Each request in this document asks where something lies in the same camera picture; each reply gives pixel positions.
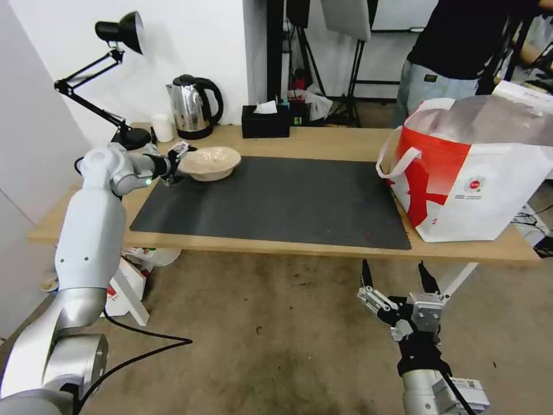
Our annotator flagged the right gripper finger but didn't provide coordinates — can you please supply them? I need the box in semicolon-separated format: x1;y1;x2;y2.
417;260;450;301
356;259;401;323

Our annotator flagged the beige paper bowl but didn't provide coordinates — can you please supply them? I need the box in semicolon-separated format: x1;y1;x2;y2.
178;146;243;182

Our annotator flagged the white printed bag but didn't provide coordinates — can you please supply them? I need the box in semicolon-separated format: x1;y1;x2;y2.
122;246;183;277

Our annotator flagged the red and white takeout bag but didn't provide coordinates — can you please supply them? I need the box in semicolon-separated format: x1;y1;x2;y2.
375;95;553;243

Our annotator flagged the white cylindrical cup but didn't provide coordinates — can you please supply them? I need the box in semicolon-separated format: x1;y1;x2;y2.
151;114;175;143

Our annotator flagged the white table leg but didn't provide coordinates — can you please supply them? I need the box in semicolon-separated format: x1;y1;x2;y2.
444;261;479;300

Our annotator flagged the silver electric kettle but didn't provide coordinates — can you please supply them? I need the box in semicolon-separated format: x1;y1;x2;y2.
165;74;225;141

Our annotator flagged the black tissue box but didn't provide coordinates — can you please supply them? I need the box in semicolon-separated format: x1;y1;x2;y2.
241;100;291;139

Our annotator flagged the black table mat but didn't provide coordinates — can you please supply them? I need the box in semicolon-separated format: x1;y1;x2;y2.
129;155;412;251

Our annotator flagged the white cardboard box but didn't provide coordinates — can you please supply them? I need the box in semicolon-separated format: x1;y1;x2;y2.
105;257;151;326

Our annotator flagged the black desk lamp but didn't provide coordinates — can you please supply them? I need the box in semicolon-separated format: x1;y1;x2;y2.
54;10;153;151

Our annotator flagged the pile of plastic bags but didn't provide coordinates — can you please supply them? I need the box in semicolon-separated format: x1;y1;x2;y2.
286;82;334;127

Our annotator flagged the black light stand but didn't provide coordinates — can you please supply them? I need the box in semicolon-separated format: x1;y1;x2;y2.
328;37;363;129

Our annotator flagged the white softbox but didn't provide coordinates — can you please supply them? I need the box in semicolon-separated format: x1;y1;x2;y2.
319;0;373;43

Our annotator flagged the white flat box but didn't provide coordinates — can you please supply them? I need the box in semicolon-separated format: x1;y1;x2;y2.
491;79;553;106

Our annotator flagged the person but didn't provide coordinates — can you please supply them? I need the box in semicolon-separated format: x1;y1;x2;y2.
391;0;526;129

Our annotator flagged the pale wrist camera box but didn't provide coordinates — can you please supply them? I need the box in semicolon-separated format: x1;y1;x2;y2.
407;292;446;334

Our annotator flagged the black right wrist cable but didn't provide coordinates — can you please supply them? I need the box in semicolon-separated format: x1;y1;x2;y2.
434;361;472;415

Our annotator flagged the black floor cable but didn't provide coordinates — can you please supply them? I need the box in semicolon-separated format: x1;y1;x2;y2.
73;316;194;409

